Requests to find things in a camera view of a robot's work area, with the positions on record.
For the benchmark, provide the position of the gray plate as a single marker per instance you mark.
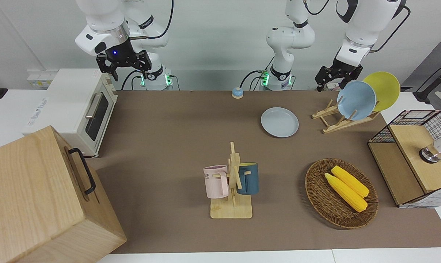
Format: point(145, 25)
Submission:
point(280, 122)

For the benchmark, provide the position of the yellow corn cob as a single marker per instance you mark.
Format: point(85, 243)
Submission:
point(352, 180)
point(346, 193)

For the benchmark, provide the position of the white toaster oven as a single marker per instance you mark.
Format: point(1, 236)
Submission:
point(70, 95)

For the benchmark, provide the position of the pink mug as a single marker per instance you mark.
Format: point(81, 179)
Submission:
point(215, 184)

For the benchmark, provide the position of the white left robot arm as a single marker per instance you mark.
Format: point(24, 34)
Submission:
point(289, 40)

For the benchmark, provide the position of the white power strip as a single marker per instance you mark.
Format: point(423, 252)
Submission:
point(39, 79)

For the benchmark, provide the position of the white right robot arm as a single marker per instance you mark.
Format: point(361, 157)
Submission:
point(103, 22)

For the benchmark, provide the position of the wooden plate rack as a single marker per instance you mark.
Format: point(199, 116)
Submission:
point(337, 126)

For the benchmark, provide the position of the wooden mug tree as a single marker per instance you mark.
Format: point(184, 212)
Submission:
point(231, 212)

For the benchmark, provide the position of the dark blue mug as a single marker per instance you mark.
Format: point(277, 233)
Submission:
point(251, 179)

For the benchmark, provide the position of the brown wicker basket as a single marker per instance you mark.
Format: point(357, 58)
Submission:
point(322, 204)

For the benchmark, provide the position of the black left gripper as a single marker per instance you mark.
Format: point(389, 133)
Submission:
point(346, 67)

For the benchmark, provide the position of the light blue plate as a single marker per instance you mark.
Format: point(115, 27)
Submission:
point(355, 100)

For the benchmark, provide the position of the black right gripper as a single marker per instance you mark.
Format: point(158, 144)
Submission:
point(121, 56)

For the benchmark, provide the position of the small blue bell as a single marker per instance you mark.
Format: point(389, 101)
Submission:
point(237, 93)

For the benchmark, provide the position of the brown table mat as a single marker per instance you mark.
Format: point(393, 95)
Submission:
point(169, 146)

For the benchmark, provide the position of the yellow plate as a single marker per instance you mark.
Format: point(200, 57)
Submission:
point(386, 87)

